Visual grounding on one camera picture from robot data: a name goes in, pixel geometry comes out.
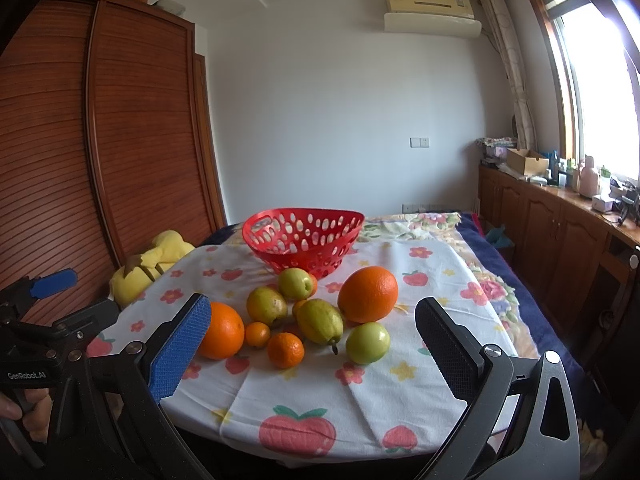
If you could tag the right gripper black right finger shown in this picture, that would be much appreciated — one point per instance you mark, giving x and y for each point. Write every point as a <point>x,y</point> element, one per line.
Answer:
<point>455,350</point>

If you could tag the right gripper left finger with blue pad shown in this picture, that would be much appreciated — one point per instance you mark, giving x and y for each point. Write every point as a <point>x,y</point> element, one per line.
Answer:
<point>171,348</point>

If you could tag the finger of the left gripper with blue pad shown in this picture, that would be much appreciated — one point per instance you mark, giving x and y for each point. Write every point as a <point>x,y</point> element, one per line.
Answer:
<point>53,284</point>

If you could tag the large orange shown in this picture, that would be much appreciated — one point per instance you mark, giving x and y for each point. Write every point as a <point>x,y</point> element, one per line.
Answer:
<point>368,295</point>
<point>225,335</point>

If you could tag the small kumquat orange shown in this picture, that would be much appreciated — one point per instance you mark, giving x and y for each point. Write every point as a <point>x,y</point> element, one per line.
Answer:
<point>257,335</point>

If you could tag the green apple front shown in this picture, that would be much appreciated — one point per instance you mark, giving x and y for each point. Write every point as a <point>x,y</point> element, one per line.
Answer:
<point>367,343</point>

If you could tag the yellow-green pear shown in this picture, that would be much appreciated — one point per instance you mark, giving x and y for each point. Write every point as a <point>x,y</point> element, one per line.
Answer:
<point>266,305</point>

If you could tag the mandarin orange front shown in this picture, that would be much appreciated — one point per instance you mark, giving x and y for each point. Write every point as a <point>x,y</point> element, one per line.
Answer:
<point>285,350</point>

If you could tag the large green pear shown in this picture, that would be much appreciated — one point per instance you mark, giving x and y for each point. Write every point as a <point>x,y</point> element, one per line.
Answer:
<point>321,323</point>

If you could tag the person's left hand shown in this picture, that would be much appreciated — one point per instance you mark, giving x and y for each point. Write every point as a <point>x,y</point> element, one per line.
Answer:
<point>36,419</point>

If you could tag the floral bed quilt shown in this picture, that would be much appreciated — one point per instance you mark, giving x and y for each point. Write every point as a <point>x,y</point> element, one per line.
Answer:
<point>518,311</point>

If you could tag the yellow plush toy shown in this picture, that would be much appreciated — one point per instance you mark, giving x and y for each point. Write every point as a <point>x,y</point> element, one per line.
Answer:
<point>140,271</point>

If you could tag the white fruit-print tablecloth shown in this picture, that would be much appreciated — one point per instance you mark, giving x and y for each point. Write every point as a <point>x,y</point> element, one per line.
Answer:
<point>329,408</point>

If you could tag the wooden louvered wardrobe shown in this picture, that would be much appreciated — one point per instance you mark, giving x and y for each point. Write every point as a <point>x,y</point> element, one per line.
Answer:
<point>105,141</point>

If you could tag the wooden sideboard cabinet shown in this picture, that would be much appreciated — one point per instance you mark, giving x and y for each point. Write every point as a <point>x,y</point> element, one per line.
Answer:
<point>572,259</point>

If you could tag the red perforated plastic basket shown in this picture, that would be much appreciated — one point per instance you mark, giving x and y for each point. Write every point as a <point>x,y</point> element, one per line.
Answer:
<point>313,239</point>

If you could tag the cardboard box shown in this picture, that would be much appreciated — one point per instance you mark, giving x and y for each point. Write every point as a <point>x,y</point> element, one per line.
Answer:
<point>528,163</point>

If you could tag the pink bottle on sideboard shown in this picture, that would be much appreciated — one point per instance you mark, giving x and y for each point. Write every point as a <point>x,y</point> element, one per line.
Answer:
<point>589,179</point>

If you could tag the stack of items on sideboard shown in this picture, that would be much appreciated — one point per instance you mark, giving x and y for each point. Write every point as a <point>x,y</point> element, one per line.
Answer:
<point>494,150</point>

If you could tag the floral patterned curtain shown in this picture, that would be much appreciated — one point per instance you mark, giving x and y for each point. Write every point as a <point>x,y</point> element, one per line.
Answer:
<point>506,38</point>

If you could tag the window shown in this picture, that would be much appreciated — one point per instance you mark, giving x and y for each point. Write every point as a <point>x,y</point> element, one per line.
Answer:
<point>597,86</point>

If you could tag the white wall switch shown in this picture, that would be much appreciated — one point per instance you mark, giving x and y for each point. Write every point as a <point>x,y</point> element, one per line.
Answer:
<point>419,143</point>

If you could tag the wall air conditioner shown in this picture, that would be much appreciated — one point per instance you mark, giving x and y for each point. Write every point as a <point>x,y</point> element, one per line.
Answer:
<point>451,18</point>

